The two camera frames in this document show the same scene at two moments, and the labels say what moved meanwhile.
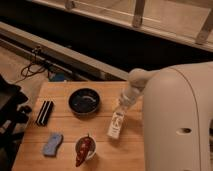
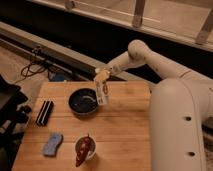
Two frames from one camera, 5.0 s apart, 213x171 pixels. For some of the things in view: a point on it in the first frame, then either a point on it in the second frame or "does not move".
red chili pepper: x=83 y=146 does not move
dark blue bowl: x=84 y=101 does not move
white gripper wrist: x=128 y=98 to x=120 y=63
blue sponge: x=51 y=147 does not move
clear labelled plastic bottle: x=116 y=125 to x=102 y=91
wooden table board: x=84 y=126 does not move
